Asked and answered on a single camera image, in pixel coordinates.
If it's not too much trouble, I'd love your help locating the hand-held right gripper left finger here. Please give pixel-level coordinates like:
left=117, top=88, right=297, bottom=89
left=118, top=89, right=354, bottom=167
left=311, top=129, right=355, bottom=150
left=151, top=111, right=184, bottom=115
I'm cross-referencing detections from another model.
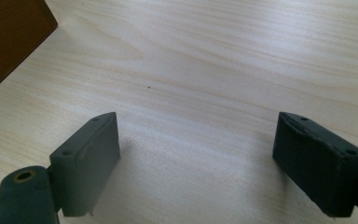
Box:
left=48, top=111, right=121, bottom=217

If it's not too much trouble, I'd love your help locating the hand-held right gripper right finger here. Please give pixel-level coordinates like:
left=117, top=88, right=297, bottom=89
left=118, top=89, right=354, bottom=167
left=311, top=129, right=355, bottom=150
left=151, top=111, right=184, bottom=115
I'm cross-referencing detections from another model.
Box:
left=271, top=111, right=358, bottom=218

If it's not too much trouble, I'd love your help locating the brown wooden board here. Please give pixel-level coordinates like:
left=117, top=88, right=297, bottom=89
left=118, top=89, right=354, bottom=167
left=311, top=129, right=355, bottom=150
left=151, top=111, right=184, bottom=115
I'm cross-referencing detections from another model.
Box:
left=0, top=0, right=59, bottom=101

